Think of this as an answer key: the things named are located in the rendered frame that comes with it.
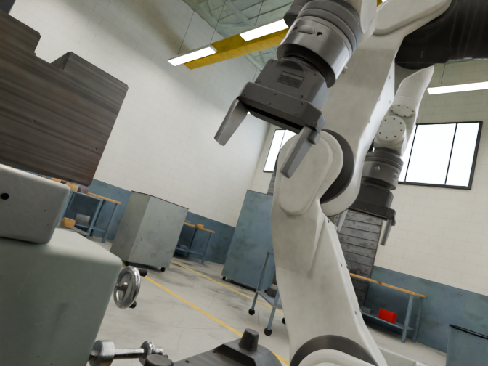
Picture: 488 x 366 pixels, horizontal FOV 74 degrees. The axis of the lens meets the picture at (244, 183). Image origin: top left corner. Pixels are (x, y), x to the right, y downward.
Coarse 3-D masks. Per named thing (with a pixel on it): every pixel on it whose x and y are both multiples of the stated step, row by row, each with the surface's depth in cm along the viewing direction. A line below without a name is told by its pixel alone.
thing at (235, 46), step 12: (240, 36) 706; (264, 36) 647; (276, 36) 624; (216, 48) 759; (228, 48) 724; (240, 48) 697; (252, 48) 684; (264, 48) 671; (192, 60) 818; (204, 60) 794; (216, 60) 776
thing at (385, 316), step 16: (80, 224) 637; (96, 224) 704; (192, 224) 802; (192, 240) 890; (208, 240) 847; (352, 272) 693; (400, 288) 587; (384, 320) 598; (416, 320) 613; (416, 336) 607
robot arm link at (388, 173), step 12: (372, 168) 77; (384, 168) 76; (396, 168) 76; (372, 180) 77; (384, 180) 75; (396, 180) 76; (360, 192) 78; (372, 192) 77; (384, 192) 75; (360, 204) 77; (372, 204) 76; (384, 204) 75; (372, 216) 80; (384, 216) 74
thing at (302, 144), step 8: (304, 128) 38; (304, 136) 37; (312, 136) 38; (296, 144) 38; (304, 144) 38; (312, 144) 40; (296, 152) 38; (304, 152) 39; (288, 160) 38; (296, 160) 38; (280, 168) 38; (288, 168) 38; (288, 176) 39
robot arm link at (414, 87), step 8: (424, 72) 80; (432, 72) 81; (408, 80) 80; (416, 80) 80; (424, 80) 80; (400, 88) 81; (408, 88) 80; (416, 88) 79; (424, 88) 80; (408, 96) 79; (416, 96) 79
